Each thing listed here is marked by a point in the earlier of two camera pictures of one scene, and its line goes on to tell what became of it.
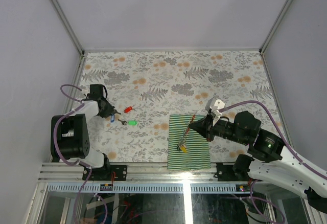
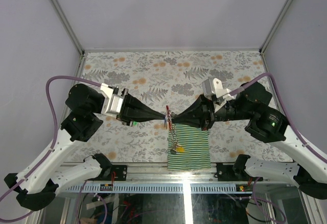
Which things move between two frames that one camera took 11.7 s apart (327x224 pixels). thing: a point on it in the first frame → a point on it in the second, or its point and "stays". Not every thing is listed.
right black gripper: x=204 y=127 → x=202 y=108
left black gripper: x=109 y=111 → x=133 y=109
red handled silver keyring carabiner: x=182 y=142 → x=167 y=118
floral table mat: x=145 y=87 stays
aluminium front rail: x=52 y=172 stays
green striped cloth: x=187 y=149 stays
